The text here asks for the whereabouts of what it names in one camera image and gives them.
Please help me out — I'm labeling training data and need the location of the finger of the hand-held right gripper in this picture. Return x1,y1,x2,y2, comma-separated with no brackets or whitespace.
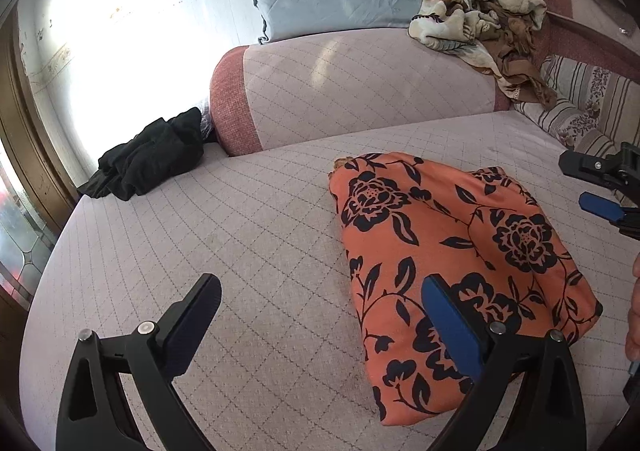
579,191,640,234
559,142,640,192

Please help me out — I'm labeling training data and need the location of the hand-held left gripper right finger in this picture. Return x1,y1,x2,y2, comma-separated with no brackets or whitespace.
421,273,587,451

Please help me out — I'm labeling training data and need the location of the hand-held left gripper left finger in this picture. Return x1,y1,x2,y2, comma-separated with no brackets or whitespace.
55,273,222,451

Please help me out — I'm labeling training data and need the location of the orange floral dress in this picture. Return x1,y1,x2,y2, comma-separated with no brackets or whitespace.
327,152,603,427

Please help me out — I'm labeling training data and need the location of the black clothes pile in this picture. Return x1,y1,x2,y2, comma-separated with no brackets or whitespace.
77,107,206,202

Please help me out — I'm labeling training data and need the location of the person's right hand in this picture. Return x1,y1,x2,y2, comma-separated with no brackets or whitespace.
625,251,640,362

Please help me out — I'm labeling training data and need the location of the striped floral cushion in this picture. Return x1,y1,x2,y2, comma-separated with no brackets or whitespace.
515,55,640,166

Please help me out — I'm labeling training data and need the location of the pink sofa bed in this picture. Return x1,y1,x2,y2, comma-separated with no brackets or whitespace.
20,0,640,451

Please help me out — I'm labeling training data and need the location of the cream floral blanket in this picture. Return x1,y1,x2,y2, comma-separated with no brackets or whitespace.
409,0,558,109

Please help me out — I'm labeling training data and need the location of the clear plastic bag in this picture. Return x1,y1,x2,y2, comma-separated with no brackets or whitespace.
199,96,217,144

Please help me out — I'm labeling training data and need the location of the wooden stained glass door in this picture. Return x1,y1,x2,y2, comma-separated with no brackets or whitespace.
0,6,78,332

